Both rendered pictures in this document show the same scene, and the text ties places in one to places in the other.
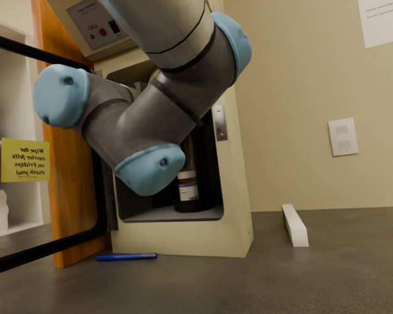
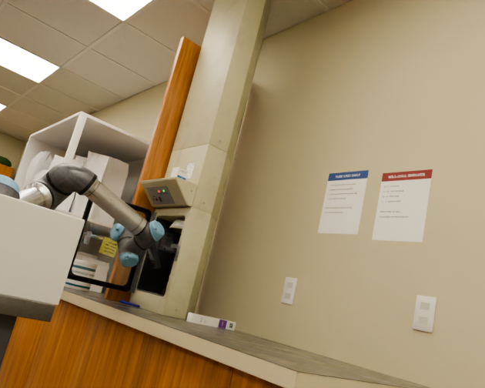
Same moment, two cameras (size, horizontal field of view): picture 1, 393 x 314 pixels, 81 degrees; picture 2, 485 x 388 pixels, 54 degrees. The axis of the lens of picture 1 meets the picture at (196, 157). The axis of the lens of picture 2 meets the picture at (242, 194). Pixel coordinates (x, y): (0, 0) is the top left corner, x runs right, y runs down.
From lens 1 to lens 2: 1.74 m
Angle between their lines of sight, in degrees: 32
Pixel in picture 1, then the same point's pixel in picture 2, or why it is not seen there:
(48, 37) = (140, 194)
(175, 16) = (130, 226)
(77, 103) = (117, 235)
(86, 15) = (152, 192)
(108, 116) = (122, 241)
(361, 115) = (302, 279)
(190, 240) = (152, 303)
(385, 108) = (313, 277)
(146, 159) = (123, 255)
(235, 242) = (163, 307)
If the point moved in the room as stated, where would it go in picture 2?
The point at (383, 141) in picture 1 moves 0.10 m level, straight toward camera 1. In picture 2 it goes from (306, 301) to (285, 296)
